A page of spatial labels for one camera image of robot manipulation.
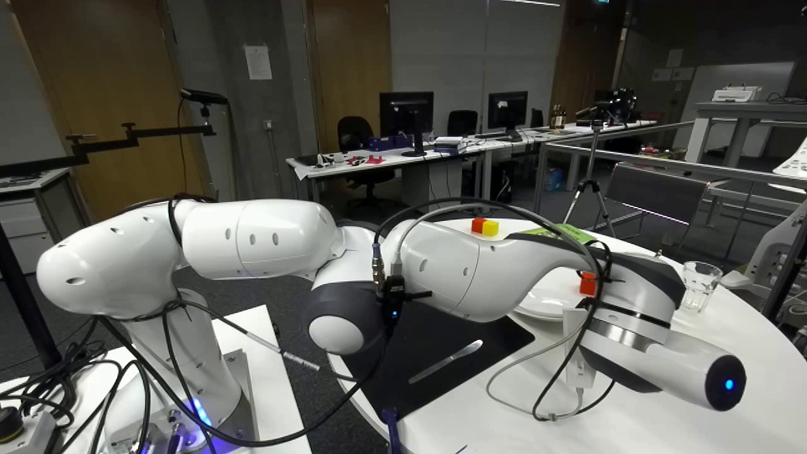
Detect grey metal table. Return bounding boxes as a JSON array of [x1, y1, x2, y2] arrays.
[[680, 98, 807, 170]]

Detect white paper sheet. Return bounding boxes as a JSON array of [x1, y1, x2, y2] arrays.
[[241, 40, 278, 84]]

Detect blue clamp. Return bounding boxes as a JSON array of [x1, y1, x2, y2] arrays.
[[378, 407, 407, 454]]

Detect black computer monitor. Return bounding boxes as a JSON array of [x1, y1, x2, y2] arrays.
[[483, 89, 533, 133], [376, 89, 438, 141]]

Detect long white desk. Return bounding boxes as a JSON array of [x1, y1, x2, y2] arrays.
[[284, 117, 662, 212]]

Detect grey table knife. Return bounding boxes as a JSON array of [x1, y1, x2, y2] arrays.
[[407, 335, 488, 389]]

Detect white drawer cabinet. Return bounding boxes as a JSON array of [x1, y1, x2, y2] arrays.
[[0, 164, 90, 279]]

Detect green book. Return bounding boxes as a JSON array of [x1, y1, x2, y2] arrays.
[[510, 219, 598, 252]]

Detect white mobile machine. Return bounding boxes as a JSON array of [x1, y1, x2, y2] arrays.
[[741, 200, 807, 297]]

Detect clear drinking glass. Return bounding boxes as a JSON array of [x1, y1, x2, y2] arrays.
[[678, 261, 727, 316]]

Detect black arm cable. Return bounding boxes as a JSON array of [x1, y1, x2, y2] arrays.
[[99, 198, 615, 450]]

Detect grey metal railing frame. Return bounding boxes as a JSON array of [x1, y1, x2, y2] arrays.
[[536, 120, 807, 191]]

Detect black placemat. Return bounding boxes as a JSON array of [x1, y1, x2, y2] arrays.
[[343, 294, 536, 425]]

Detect white robot mounting table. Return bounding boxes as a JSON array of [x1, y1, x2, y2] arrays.
[[0, 302, 314, 454]]

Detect white power strip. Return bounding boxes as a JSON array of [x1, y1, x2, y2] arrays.
[[0, 402, 60, 454]]

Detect black metal post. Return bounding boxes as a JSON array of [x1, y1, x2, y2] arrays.
[[0, 226, 65, 374]]

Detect black stereo camera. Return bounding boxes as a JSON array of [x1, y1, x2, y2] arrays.
[[180, 86, 232, 108]]

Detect black office chair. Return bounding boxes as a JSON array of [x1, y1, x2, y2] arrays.
[[443, 106, 482, 139], [336, 115, 378, 151]]

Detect black tripod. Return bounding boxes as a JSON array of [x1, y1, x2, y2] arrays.
[[560, 104, 623, 239]]

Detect white box device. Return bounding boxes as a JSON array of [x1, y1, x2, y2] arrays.
[[708, 81, 763, 106]]

